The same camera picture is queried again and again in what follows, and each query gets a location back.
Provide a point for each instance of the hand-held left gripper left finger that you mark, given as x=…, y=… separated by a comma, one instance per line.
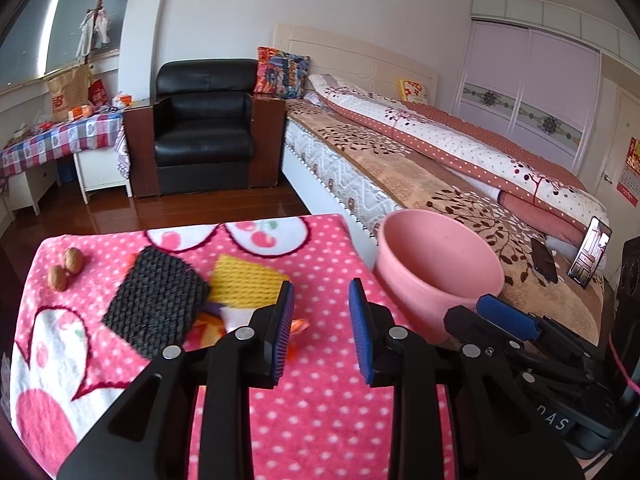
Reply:
x=282, y=330

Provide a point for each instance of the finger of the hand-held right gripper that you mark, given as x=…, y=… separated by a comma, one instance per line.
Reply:
x=470, y=325
x=510, y=317

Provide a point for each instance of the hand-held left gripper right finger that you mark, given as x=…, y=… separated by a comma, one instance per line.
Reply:
x=361, y=335

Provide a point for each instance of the yellow woven cloth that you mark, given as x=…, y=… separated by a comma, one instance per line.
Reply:
x=245, y=280

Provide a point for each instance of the pink plastic bin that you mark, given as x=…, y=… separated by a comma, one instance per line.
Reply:
x=425, y=270

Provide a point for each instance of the large orange peel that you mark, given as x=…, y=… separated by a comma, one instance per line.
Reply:
x=205, y=332

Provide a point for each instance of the black woven scouring pad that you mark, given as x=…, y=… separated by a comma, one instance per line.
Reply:
x=150, y=300

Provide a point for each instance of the small orange peel piece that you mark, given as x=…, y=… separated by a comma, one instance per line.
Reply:
x=300, y=325

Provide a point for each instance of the white tissue paper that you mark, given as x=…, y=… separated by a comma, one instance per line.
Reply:
x=237, y=317

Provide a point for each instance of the flat black smartphone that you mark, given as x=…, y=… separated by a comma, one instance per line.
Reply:
x=544, y=260

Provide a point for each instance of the upright smartphone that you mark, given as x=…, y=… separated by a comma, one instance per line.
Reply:
x=590, y=252

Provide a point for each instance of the pink polka dot blanket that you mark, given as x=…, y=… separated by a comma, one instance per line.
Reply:
x=310, y=430

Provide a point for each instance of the white and pink floral quilt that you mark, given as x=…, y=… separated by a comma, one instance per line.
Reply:
x=475, y=155

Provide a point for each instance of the white quilted mattress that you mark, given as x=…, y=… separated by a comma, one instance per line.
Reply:
x=330, y=170

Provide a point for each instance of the bed with floral bedding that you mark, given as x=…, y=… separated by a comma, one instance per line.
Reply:
x=400, y=165

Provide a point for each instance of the black leather armchair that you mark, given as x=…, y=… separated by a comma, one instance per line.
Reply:
x=200, y=125

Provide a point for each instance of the purple patterned hanging cloth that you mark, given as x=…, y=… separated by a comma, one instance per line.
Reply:
x=122, y=152

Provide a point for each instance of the white desk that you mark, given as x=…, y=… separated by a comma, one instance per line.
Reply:
x=100, y=175

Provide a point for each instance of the yellow floral pillow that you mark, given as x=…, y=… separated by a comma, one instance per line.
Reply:
x=412, y=91

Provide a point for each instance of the white sliding door wardrobe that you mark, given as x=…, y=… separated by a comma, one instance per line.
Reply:
x=525, y=70

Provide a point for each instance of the colourful printed cushion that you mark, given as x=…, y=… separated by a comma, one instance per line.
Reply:
x=280, y=72

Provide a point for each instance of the white and orange packet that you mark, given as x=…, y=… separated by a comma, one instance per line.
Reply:
x=122, y=100

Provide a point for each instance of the cream bed headboard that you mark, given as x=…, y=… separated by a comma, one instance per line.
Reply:
x=350, y=55

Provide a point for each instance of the checkered cloth side table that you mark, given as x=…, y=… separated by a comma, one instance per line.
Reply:
x=60, y=140

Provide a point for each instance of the orange box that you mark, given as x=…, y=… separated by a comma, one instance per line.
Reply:
x=80, y=112

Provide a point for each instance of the red gift bag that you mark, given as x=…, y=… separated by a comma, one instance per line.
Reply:
x=99, y=94

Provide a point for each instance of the brown paper bag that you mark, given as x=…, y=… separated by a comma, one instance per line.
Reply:
x=67, y=95

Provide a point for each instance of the wooden coat rack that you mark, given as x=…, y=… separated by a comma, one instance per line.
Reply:
x=92, y=62

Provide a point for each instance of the white garment on rack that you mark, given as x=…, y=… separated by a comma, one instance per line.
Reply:
x=95, y=30

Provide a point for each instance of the red wall calendar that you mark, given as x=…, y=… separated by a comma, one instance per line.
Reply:
x=631, y=170

